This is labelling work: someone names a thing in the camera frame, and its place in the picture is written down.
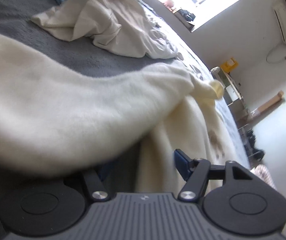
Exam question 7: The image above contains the white fluffy deer sweater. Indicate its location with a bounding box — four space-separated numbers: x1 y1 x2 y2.
0 35 249 193

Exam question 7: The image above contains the tall cardboard piece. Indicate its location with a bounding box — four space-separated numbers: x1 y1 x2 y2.
250 90 284 120

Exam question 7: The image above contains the white wooden desk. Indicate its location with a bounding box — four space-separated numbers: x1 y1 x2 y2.
210 67 250 129

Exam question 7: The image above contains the yellow box on desk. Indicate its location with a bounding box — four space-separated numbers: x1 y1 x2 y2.
220 57 238 73

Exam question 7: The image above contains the cardboard box on windowsill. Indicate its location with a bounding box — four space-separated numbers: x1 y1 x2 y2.
173 9 195 32

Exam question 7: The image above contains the pink pot on windowsill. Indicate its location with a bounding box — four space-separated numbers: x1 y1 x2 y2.
163 0 174 11

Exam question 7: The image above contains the cream thin shirt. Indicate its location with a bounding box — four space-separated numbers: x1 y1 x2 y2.
31 0 180 59

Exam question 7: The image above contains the grey bed blanket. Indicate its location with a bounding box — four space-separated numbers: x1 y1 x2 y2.
0 0 252 230

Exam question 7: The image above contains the white wall air conditioner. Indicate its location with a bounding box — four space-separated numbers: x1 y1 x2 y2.
273 2 286 44

